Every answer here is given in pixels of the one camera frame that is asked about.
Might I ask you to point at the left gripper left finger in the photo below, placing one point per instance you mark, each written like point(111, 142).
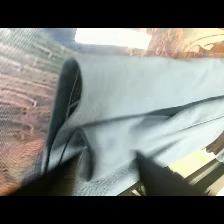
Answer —
point(56, 181)

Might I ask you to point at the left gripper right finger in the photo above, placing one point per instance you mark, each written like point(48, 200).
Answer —
point(160, 181)

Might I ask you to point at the dark blue garment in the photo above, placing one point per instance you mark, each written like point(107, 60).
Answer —
point(140, 90)

